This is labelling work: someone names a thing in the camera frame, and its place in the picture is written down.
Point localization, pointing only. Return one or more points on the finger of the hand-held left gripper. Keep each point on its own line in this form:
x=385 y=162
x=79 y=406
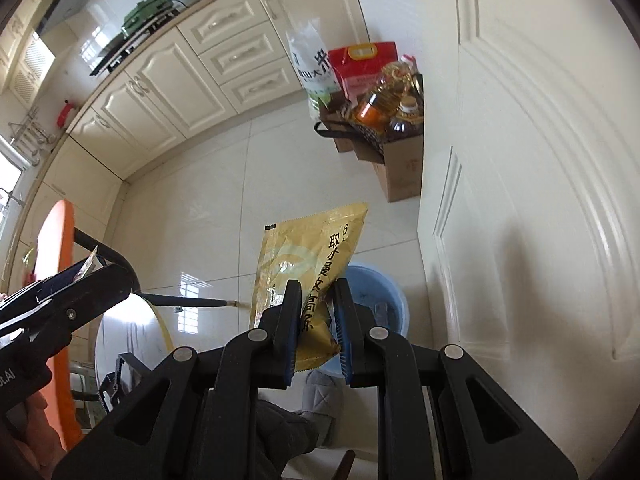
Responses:
x=50 y=290
x=100 y=290

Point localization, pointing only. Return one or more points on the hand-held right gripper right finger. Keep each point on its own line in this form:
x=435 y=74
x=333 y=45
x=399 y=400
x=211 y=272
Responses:
x=344 y=330

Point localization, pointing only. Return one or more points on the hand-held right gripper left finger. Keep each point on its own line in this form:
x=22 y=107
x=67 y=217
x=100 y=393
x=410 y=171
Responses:
x=290 y=320

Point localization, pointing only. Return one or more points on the small silver wrapper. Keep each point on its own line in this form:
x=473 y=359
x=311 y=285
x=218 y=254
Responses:
x=87 y=265

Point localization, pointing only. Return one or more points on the blue plastic bin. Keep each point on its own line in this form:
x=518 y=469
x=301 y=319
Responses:
x=385 y=290

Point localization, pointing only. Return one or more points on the yellow foil packet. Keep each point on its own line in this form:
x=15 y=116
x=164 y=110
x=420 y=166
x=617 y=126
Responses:
x=305 y=250

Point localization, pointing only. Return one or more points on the person's left hand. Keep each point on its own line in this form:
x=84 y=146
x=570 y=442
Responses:
x=35 y=425

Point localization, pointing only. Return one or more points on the grey wrapper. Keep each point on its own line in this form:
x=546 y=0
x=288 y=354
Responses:
x=382 y=315

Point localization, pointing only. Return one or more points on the orange round table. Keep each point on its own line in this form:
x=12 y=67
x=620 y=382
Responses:
x=57 y=240

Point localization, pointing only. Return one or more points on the grey slipper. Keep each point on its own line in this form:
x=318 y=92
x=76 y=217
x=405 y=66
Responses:
x=325 y=405

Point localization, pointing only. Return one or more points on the metal sink faucet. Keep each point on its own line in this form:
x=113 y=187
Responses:
x=12 y=199

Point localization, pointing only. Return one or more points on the person's leg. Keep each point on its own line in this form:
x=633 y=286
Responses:
x=285 y=435

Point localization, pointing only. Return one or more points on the kitchen window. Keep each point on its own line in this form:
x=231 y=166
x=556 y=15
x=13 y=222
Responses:
x=10 y=165

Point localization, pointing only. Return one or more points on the dark brown bar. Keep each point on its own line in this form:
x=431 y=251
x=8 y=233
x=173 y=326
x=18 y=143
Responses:
x=345 y=465

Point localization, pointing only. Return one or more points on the hanging utensil rack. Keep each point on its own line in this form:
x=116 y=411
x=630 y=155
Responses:
x=32 y=135

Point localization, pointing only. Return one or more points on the red container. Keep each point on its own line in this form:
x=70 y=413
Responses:
x=66 y=114

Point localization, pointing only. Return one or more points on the small cardboard box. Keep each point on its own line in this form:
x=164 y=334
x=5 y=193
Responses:
x=345 y=142

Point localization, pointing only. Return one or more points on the cream base kitchen cabinets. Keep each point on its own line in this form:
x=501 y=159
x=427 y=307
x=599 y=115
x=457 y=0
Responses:
x=150 y=85

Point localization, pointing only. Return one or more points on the dark brown oil bottle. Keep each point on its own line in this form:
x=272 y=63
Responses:
x=405 y=120

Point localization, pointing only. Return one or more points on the large oil bottle orange label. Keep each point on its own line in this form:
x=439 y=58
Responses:
x=377 y=105

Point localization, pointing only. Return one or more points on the cream cabinet drawer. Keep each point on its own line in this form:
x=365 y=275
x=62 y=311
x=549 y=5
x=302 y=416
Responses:
x=220 y=17
x=240 y=52
x=260 y=89

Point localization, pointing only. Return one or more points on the white panel door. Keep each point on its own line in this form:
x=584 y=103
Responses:
x=525 y=160

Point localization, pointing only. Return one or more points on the black gas stove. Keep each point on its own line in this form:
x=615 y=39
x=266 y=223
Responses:
x=135 y=42

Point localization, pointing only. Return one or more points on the white rice bag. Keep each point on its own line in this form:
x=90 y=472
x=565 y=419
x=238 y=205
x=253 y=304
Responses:
x=312 y=70

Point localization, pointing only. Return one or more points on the red rice bag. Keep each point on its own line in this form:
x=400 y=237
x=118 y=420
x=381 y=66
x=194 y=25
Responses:
x=365 y=65

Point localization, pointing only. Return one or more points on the green electric cooking pot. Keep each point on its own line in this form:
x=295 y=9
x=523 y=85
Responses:
x=147 y=12

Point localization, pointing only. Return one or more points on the cream wall kitchen cabinets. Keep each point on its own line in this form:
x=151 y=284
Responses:
x=30 y=60

